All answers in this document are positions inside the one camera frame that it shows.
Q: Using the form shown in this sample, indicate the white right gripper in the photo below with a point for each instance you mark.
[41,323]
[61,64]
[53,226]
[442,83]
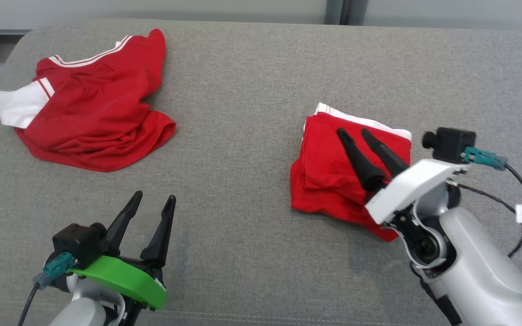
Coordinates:
[415,185]

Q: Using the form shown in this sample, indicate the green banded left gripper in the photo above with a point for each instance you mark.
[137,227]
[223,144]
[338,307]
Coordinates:
[129,278]

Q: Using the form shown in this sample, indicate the red shorts with white trim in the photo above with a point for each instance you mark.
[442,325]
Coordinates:
[329,172]

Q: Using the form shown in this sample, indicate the red jersey with white stripes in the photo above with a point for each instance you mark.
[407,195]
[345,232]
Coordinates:
[89,113]

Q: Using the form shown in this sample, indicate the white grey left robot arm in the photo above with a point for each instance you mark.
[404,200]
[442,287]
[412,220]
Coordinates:
[79,312]

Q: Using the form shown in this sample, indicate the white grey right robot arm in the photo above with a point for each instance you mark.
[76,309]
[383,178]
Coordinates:
[474,271]

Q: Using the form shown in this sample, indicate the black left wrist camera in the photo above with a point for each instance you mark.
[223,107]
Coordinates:
[77,242]

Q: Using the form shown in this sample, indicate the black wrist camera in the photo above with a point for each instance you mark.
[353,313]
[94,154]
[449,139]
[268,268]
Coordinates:
[77,242]
[451,142]

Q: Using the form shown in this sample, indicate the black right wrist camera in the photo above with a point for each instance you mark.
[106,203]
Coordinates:
[451,142]

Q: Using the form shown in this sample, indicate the grey partition post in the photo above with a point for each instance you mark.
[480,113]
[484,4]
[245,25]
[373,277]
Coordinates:
[347,11]

